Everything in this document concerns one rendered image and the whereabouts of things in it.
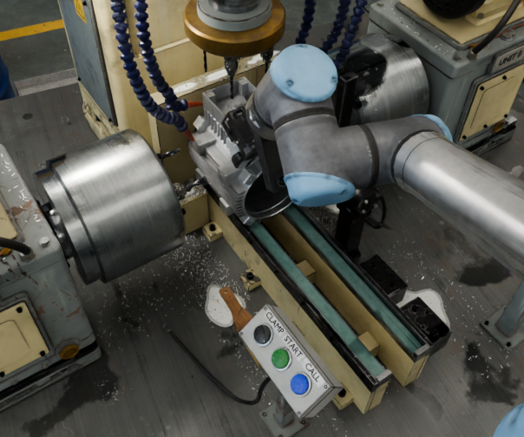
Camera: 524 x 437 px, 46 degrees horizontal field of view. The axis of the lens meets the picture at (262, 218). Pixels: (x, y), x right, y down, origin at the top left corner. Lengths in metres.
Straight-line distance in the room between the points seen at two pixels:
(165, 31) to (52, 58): 2.17
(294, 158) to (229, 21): 0.33
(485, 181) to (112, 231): 0.63
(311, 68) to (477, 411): 0.75
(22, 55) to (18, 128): 1.75
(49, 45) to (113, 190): 2.52
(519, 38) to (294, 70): 0.76
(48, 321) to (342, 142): 0.60
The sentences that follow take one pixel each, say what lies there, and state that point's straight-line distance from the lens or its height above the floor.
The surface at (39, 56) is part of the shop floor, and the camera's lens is 3.49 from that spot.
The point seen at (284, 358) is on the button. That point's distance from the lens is 0.96.
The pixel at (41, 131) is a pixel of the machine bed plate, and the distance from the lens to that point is 1.77.
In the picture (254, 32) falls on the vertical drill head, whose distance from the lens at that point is 1.08.
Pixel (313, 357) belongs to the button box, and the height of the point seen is 1.07.
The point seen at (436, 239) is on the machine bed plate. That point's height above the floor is 0.80.
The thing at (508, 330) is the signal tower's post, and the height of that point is 0.83.
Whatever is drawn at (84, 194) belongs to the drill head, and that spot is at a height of 1.15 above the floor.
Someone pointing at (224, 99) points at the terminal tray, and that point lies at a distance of 1.29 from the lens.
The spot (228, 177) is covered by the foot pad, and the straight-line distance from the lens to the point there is 1.19.
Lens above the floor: 1.93
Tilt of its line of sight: 50 degrees down
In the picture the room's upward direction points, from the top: 2 degrees clockwise
